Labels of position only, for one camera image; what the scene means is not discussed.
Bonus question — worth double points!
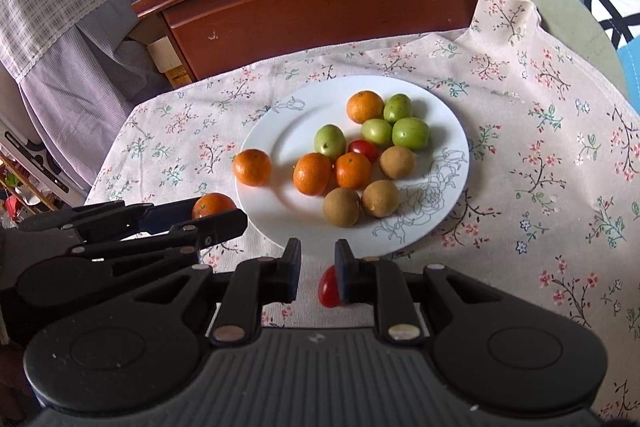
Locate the brown wooden cabinet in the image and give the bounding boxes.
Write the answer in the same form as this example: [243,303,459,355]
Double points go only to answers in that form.
[131,0,513,82]

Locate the red cherry tomato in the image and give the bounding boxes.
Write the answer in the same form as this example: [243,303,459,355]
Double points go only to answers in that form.
[318,266,345,309]
[347,139,381,164]

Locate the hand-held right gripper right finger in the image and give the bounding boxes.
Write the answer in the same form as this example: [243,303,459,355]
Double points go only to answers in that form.
[334,239,521,343]

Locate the grey-green cushion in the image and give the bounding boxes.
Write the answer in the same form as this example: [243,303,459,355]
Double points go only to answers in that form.
[500,0,626,82]

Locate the wooden shelf rack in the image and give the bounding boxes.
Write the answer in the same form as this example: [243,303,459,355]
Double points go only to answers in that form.
[0,147,68,220]

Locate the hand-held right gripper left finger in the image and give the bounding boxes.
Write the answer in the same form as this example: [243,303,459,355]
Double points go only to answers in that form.
[107,238,302,348]

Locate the brown kiwi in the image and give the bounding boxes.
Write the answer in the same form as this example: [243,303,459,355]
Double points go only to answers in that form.
[379,146,417,180]
[361,180,401,218]
[322,187,362,228]

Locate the white plate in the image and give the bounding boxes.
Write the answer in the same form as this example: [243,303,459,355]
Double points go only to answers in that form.
[235,76,471,260]

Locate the orange mandarin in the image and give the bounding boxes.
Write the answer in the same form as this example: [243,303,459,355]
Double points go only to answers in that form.
[335,152,373,189]
[293,152,333,196]
[346,90,385,124]
[192,193,237,220]
[233,149,273,186]

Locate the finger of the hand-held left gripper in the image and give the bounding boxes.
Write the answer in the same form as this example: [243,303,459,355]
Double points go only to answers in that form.
[70,209,249,269]
[19,201,197,244]

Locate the green jujube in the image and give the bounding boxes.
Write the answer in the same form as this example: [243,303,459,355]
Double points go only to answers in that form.
[383,94,414,124]
[392,117,430,151]
[361,118,393,146]
[314,124,346,159]

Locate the floral tablecloth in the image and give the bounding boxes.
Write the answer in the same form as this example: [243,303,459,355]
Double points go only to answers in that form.
[82,0,640,423]

